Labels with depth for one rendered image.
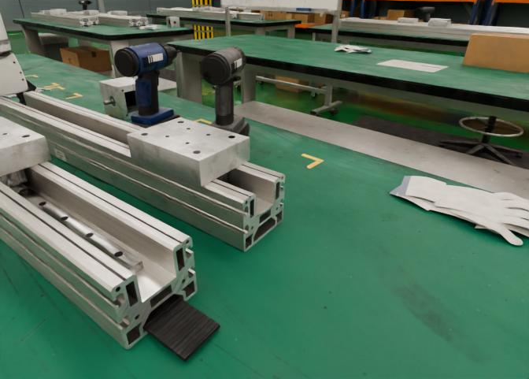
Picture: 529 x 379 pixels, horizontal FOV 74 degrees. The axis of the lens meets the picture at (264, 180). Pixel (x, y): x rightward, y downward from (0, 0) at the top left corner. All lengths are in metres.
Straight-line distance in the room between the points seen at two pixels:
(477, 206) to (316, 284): 0.32
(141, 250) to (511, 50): 1.99
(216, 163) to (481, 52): 1.86
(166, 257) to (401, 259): 0.31
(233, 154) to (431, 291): 0.32
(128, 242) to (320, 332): 0.25
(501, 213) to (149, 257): 0.54
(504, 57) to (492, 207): 1.55
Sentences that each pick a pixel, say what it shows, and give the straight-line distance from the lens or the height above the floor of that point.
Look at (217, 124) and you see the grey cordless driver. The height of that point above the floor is 0.85.
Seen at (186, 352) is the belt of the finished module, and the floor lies 0.79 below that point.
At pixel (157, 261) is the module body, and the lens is 0.43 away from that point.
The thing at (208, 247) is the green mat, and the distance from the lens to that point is 0.52.
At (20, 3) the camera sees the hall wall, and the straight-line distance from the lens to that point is 12.56.
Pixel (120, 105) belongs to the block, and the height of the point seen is 0.82.
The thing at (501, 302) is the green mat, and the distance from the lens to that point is 0.53.
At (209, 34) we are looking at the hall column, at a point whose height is 0.23.
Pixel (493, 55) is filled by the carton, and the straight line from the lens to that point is 2.18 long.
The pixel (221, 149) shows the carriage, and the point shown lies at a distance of 0.50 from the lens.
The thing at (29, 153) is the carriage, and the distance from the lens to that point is 0.63.
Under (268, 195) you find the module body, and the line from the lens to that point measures 0.52.
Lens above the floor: 1.10
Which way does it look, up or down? 28 degrees down
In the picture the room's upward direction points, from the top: 1 degrees clockwise
